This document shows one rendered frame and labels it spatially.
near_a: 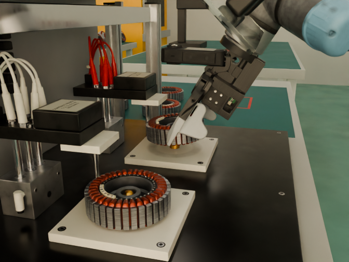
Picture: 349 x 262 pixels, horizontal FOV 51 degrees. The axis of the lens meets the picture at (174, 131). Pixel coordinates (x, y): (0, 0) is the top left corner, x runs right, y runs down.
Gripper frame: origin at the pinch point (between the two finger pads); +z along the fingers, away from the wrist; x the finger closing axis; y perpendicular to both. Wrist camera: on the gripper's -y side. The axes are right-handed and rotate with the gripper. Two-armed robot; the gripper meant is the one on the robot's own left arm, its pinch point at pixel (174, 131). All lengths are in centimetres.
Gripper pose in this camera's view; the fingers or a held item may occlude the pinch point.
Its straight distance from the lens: 69.7
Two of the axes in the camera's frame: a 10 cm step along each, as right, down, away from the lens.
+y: 8.4, 5.4, -0.5
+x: 2.5, -3.0, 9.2
